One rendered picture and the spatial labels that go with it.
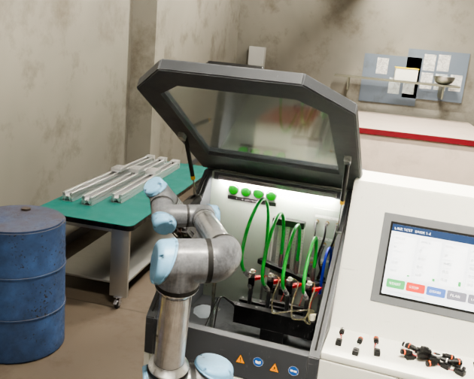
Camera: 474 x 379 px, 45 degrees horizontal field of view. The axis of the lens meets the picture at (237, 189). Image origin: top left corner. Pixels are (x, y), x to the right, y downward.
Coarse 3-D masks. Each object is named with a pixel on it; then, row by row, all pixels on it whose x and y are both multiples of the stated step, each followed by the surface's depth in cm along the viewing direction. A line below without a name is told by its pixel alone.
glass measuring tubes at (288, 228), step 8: (280, 224) 254; (288, 224) 252; (304, 224) 250; (280, 232) 257; (288, 232) 256; (296, 232) 255; (304, 232) 254; (272, 240) 259; (280, 240) 258; (288, 240) 255; (296, 240) 254; (272, 248) 258; (280, 248) 257; (296, 248) 254; (272, 256) 259; (288, 256) 256; (288, 264) 257; (272, 272) 261; (280, 288) 261
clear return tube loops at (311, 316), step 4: (276, 276) 233; (296, 280) 231; (276, 288) 228; (296, 288) 227; (272, 296) 225; (312, 296) 222; (272, 300) 224; (292, 300) 222; (292, 304) 222; (292, 308) 222; (308, 308) 219; (272, 312) 225; (280, 312) 227; (284, 312) 228; (308, 312) 219; (292, 316) 222; (308, 316) 220; (312, 316) 228; (304, 320) 225; (308, 320) 220; (312, 320) 228; (308, 324) 222
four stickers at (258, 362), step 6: (240, 354) 216; (240, 360) 217; (258, 360) 215; (258, 366) 215; (270, 366) 213; (276, 366) 213; (294, 366) 210; (276, 372) 213; (288, 372) 212; (294, 372) 211
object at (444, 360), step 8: (408, 344) 209; (400, 352) 206; (408, 352) 205; (416, 352) 207; (424, 352) 204; (432, 360) 203; (440, 360) 203; (448, 360) 202; (456, 360) 202; (448, 368) 201; (456, 368) 200; (464, 368) 200
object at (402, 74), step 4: (396, 68) 1014; (400, 68) 1012; (404, 68) 1012; (408, 68) 1008; (412, 68) 1007; (416, 68) 1006; (396, 72) 1015; (400, 72) 1013; (404, 72) 1012; (408, 72) 1011; (412, 72) 1009; (416, 72) 1008; (396, 76) 1017; (400, 76) 1015; (404, 76) 1013; (408, 76) 1012; (412, 76) 1010; (416, 76) 1009; (404, 80) 1016; (408, 80) 1014; (412, 80) 1012; (416, 80) 1011
